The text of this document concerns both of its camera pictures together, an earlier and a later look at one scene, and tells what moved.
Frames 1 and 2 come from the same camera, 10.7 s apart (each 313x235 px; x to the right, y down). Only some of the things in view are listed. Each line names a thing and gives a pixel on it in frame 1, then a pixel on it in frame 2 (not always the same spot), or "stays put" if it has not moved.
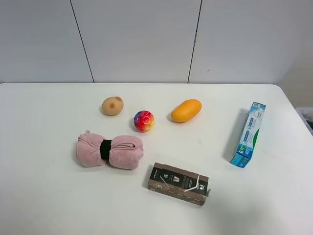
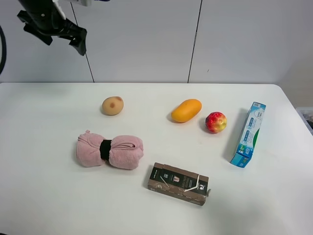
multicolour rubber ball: (144, 121) to (215, 122)
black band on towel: (104, 148) stays put
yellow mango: (186, 110) stays put
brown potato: (112, 105) stays put
